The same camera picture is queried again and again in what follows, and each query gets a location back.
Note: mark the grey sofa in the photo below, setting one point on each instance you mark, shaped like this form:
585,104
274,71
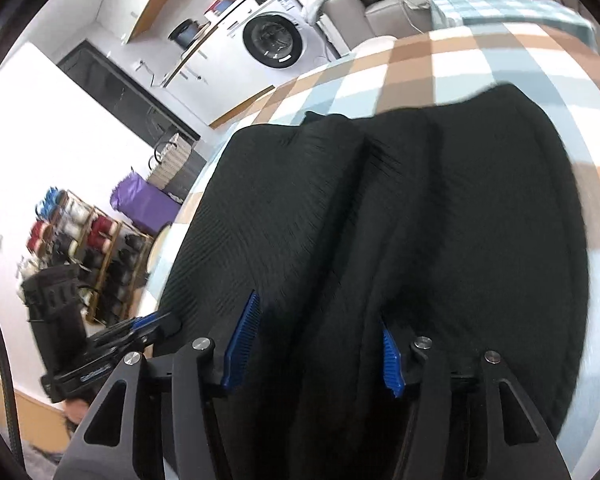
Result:
345,15

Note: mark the red plastic basket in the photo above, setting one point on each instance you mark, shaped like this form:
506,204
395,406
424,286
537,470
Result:
217,6

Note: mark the dark glass door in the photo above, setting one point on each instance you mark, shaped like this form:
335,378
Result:
120,90

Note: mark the white round stool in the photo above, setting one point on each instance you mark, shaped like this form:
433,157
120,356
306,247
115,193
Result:
375,45

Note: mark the two-tone wicker basket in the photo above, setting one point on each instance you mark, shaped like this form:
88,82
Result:
175,165

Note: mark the teal checked cloth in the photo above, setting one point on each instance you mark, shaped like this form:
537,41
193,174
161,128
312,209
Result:
505,5

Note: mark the wooden shoe rack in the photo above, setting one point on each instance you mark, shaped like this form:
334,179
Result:
95,240

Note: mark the black knit sweater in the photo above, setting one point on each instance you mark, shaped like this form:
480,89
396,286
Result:
380,210

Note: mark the white washing machine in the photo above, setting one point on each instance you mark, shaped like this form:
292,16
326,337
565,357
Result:
270,42

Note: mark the white base cabinet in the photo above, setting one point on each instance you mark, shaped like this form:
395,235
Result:
215,75

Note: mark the black cooking pot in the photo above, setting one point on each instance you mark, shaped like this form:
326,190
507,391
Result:
184,34

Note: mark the purple bag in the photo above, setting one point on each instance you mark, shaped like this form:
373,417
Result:
140,205

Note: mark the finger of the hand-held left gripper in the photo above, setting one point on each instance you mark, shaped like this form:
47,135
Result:
155,335
142,321

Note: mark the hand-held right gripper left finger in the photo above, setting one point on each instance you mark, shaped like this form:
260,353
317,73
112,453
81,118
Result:
242,340

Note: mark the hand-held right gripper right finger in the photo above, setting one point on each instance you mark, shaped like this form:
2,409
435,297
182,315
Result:
394,365

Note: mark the brown blue checked tablecloth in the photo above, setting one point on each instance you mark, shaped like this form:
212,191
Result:
430,60

